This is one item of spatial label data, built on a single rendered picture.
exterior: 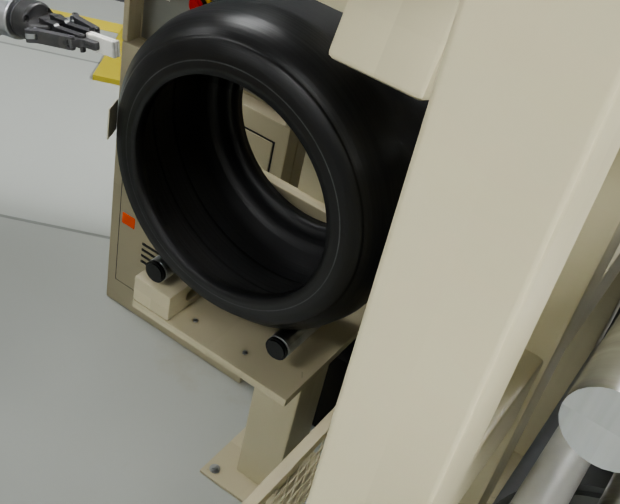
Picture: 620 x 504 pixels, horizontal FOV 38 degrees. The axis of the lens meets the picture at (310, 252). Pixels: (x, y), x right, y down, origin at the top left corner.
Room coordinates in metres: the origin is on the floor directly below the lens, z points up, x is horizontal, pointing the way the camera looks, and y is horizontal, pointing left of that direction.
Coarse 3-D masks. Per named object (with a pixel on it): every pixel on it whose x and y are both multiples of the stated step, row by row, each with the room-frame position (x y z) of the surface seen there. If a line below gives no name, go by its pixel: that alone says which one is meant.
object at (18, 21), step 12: (24, 0) 1.52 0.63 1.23; (36, 0) 1.53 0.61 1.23; (12, 12) 1.50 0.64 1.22; (24, 12) 1.49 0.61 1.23; (36, 12) 1.51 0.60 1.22; (48, 12) 1.54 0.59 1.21; (12, 24) 1.49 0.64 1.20; (24, 24) 1.48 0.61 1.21; (36, 24) 1.47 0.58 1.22; (60, 24) 1.49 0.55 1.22; (24, 36) 1.48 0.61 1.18
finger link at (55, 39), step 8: (32, 32) 1.44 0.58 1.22; (40, 32) 1.44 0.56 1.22; (48, 32) 1.44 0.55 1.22; (56, 32) 1.44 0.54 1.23; (32, 40) 1.44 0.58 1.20; (40, 40) 1.44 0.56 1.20; (48, 40) 1.44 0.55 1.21; (56, 40) 1.43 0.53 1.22; (64, 40) 1.43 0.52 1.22; (72, 40) 1.43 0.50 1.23; (64, 48) 1.43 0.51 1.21; (72, 48) 1.43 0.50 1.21
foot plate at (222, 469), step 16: (240, 432) 1.67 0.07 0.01; (224, 448) 1.61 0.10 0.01; (240, 448) 1.62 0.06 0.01; (208, 464) 1.54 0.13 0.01; (224, 464) 1.55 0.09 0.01; (304, 464) 1.62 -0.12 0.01; (224, 480) 1.50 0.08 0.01; (240, 480) 1.51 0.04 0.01; (240, 496) 1.46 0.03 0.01; (272, 496) 1.49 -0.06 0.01; (288, 496) 1.50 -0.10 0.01; (304, 496) 1.51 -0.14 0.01
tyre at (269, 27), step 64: (256, 0) 1.29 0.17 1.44; (192, 64) 1.20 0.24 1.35; (256, 64) 1.16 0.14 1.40; (320, 64) 1.16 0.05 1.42; (128, 128) 1.26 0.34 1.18; (192, 128) 1.47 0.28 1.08; (320, 128) 1.11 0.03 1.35; (384, 128) 1.14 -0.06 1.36; (128, 192) 1.26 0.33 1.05; (192, 192) 1.40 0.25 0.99; (256, 192) 1.45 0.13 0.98; (384, 192) 1.09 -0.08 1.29; (192, 256) 1.21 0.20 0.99; (256, 256) 1.35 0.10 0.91; (320, 256) 1.36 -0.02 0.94; (256, 320) 1.13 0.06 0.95; (320, 320) 1.10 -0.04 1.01
